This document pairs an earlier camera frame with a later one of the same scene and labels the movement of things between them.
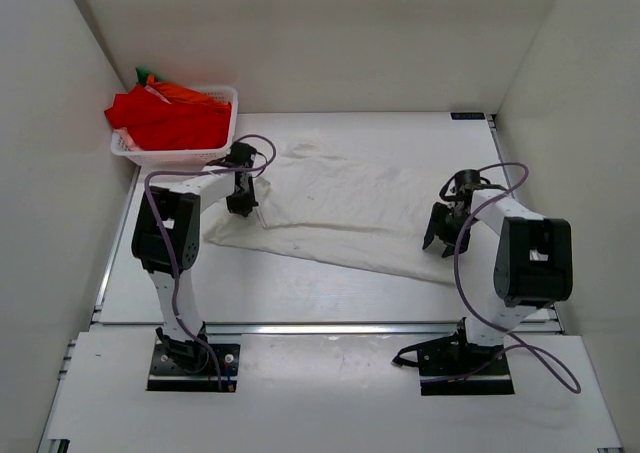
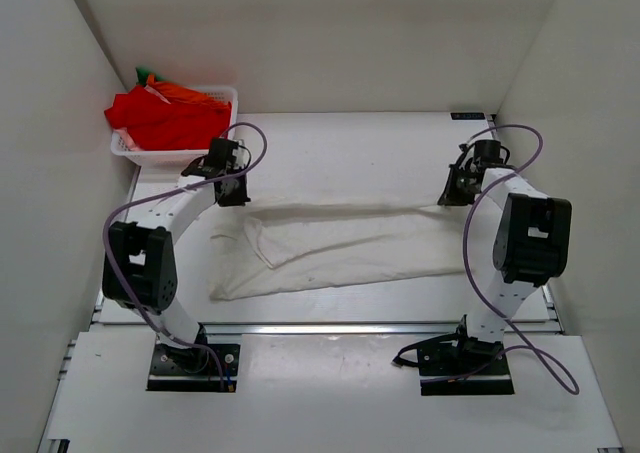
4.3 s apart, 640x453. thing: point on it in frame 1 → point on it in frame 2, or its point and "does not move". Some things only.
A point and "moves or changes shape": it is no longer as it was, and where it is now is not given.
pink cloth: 126,137 does not move
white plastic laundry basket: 186,157 does not move
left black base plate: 167,375 does not move
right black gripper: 437,228 → 450,196
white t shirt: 326,198 moves or changes shape
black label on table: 467,115 does not move
